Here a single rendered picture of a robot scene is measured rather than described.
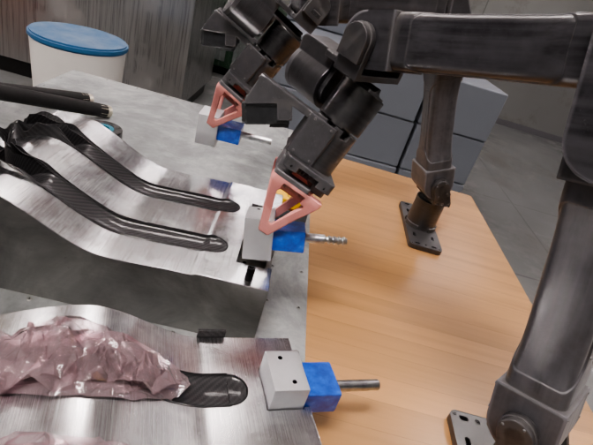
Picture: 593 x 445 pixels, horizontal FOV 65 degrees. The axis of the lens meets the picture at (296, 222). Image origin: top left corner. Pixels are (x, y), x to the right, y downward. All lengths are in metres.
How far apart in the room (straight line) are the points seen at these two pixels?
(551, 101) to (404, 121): 5.09
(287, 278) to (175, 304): 0.21
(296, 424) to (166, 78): 3.18
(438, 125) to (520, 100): 6.42
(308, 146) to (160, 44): 2.99
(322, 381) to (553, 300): 0.23
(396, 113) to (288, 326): 1.96
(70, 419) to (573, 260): 0.41
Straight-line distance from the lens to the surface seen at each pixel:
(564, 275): 0.45
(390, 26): 0.50
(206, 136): 0.83
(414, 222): 1.02
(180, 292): 0.57
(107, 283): 0.59
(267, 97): 0.53
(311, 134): 0.53
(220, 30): 0.79
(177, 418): 0.45
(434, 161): 0.94
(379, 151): 2.57
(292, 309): 0.68
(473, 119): 2.62
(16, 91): 1.06
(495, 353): 0.79
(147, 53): 3.52
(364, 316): 0.72
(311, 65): 0.58
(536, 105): 7.43
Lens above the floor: 1.22
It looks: 29 degrees down
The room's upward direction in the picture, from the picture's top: 17 degrees clockwise
